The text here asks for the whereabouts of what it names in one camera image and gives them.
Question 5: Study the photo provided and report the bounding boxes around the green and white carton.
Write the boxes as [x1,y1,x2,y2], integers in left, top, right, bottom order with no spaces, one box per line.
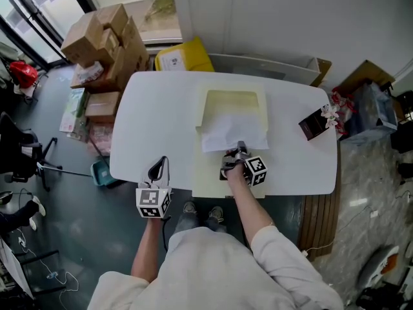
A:
[59,87,88,133]

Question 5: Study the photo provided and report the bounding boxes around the person's right forearm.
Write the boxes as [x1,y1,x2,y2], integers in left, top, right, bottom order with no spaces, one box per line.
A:
[225,168,276,250]

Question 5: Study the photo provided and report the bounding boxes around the large brown cardboard box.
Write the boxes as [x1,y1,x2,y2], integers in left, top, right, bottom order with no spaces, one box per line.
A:
[337,59,396,96]

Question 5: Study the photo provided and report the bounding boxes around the black equipment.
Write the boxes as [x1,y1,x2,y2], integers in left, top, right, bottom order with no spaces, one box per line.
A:
[389,90,413,155]

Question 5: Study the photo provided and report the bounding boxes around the black office chair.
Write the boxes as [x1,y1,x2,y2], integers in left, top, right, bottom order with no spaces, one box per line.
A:
[0,111,63,192]

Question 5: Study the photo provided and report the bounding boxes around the person's left forearm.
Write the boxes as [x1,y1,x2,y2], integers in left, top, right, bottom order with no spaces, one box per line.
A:
[130,217,164,284]

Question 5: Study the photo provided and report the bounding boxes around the white and orange device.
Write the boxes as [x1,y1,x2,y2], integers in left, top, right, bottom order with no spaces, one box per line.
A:
[358,245,401,291]

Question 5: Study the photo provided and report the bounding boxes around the white plastic bag red print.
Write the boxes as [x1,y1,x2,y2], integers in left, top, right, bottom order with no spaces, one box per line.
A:
[76,61,105,83]

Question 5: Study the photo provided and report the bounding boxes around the person's right shoe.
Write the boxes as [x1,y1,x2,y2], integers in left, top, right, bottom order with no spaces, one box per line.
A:
[208,205,225,223]

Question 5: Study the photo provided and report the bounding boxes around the white open box panel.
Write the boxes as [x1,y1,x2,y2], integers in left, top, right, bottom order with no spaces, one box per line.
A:
[208,52,321,87]

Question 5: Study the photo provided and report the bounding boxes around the black framed glass door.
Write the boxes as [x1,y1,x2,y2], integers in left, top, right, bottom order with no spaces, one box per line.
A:
[0,0,97,71]

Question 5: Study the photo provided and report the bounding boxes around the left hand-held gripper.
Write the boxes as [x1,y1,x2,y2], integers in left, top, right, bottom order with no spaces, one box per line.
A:
[135,156,173,220]

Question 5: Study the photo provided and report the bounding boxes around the wooden slat panel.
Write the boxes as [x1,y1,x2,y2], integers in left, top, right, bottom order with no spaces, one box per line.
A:
[298,140,341,262]

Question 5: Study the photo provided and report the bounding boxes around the blue grey plastic wrapped crate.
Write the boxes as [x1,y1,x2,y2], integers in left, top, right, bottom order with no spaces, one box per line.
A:
[341,82,399,146]

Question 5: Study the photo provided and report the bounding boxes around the stack of cardboard boxes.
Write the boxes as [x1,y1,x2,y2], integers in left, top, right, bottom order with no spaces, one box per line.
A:
[60,3,151,124]

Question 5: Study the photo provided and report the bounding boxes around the pink white flower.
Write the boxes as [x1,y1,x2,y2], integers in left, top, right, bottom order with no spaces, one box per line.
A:
[321,104,341,129]

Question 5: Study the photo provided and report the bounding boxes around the white A4 paper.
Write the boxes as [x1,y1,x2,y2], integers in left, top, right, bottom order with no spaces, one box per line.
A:
[201,113,270,154]

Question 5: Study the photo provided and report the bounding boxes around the person's grey trousers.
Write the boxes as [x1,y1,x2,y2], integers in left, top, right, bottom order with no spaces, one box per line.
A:
[174,210,227,236]

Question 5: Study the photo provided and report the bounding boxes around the red and white gift bags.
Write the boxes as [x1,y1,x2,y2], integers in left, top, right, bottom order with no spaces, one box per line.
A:
[330,87,356,137]

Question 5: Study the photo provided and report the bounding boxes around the person's white shirt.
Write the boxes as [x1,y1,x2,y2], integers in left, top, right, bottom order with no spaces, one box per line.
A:
[86,225,345,310]

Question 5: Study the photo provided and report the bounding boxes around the dark brown tissue box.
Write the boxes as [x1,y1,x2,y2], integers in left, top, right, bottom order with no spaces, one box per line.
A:
[298,107,330,141]

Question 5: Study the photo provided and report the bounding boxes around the green dustpan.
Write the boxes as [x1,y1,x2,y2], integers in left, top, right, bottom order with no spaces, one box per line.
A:
[90,160,119,188]

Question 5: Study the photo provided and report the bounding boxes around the white flat board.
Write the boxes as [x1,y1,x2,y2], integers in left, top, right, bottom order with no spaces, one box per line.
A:
[0,237,35,300]

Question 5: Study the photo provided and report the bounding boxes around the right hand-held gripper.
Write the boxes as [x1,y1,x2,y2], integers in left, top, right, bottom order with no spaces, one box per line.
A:
[220,140,269,187]

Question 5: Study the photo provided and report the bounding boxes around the pink packets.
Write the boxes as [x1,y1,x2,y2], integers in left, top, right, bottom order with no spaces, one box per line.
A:
[87,122,114,157]

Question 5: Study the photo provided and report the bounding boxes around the flat cardboard sheet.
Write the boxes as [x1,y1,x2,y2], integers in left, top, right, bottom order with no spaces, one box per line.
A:
[310,57,333,88]

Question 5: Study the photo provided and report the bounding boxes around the person's right hand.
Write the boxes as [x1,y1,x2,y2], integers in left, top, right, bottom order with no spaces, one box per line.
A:
[222,149,247,178]

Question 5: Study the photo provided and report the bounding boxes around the yellow bag with white label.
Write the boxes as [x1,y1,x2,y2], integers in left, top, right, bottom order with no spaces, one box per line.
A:
[154,36,216,74]

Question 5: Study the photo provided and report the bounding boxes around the pale yellow folder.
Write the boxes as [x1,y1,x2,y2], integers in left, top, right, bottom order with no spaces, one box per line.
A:
[192,82,270,200]

